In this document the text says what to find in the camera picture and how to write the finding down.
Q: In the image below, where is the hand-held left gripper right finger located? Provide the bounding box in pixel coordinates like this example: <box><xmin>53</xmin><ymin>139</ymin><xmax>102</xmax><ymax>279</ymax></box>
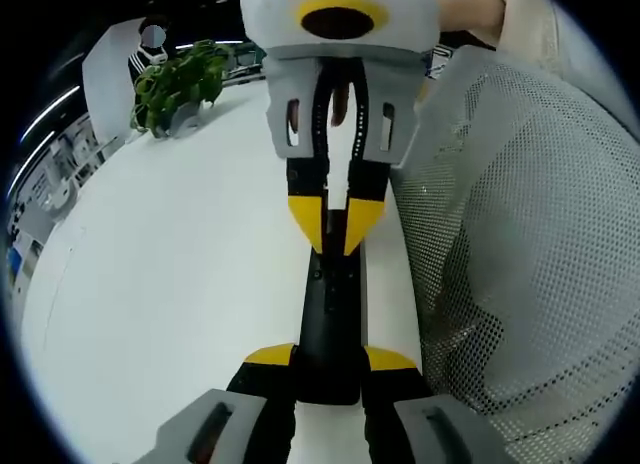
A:
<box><xmin>359</xmin><ymin>345</ymin><xmax>507</xmax><ymax>464</ymax></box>

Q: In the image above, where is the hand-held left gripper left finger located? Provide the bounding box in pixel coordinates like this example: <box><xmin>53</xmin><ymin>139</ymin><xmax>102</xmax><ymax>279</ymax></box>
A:
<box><xmin>149</xmin><ymin>341</ymin><xmax>302</xmax><ymax>464</ymax></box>

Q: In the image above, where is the black remote control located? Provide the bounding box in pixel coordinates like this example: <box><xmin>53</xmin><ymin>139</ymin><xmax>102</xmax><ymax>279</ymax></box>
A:
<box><xmin>294</xmin><ymin>208</ymin><xmax>370</xmax><ymax>406</ymax></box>

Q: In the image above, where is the person's right hand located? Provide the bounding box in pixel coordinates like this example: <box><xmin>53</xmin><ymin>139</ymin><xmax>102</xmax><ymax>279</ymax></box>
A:
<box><xmin>327</xmin><ymin>80</ymin><xmax>352</xmax><ymax>129</ymax></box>

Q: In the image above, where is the green potted plant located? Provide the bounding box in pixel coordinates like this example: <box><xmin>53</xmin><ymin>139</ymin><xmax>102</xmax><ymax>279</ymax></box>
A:
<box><xmin>129</xmin><ymin>38</ymin><xmax>235</xmax><ymax>138</ymax></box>

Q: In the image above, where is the grey plant pot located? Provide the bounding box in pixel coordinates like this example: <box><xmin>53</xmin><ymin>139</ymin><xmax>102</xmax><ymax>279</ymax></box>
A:
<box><xmin>166</xmin><ymin>100</ymin><xmax>205</xmax><ymax>136</ymax></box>

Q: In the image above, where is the white square pillar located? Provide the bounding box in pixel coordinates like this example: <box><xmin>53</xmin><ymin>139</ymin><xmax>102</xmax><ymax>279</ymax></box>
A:
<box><xmin>81</xmin><ymin>17</ymin><xmax>147</xmax><ymax>141</ymax></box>

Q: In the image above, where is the ceiling light strip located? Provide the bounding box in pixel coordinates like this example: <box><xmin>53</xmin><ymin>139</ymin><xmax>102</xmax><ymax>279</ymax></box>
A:
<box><xmin>18</xmin><ymin>85</ymin><xmax>82</xmax><ymax>141</ymax></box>
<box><xmin>6</xmin><ymin>132</ymin><xmax>57</xmax><ymax>199</ymax></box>

